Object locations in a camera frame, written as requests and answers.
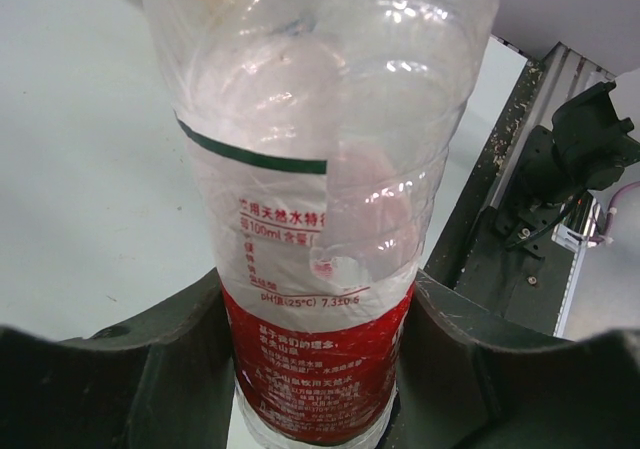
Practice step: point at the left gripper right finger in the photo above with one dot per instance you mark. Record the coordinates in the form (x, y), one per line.
(470, 379)

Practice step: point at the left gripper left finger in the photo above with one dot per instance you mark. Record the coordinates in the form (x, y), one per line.
(161, 379)

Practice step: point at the red cap water bottle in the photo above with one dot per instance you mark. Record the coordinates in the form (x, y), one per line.
(318, 132)

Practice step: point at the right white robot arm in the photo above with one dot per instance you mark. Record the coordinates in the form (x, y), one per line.
(588, 148)

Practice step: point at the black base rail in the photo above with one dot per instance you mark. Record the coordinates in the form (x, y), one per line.
(500, 248)

